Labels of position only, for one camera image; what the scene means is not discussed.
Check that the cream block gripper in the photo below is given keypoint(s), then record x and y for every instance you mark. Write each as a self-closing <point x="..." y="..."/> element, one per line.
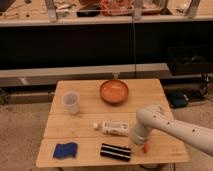
<point x="136" y="148"/>

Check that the black white striped eraser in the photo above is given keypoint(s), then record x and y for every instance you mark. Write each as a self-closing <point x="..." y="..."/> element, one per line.
<point x="116" y="152"/>

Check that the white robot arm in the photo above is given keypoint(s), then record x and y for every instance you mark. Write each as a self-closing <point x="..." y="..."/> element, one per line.
<point x="152" y="117"/>

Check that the orange carrot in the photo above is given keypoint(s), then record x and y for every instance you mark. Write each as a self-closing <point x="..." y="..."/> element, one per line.
<point x="145" y="147"/>

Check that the white lying bottle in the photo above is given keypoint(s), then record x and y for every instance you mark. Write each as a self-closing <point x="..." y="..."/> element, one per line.
<point x="112" y="128"/>

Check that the orange bowl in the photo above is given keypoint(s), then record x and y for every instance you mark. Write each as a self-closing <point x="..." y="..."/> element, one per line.
<point x="114" y="91"/>

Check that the dark blue floor object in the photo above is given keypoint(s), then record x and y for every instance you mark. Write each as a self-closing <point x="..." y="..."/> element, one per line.
<point x="178" y="100"/>

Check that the blue cloth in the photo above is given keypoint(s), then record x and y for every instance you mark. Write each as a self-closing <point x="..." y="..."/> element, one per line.
<point x="63" y="151"/>

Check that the translucent plastic cup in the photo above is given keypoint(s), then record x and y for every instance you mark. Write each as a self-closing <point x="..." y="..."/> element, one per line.
<point x="70" y="101"/>

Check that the black box on floor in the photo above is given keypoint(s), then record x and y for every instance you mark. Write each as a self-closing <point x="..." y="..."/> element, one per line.
<point x="190" y="60"/>

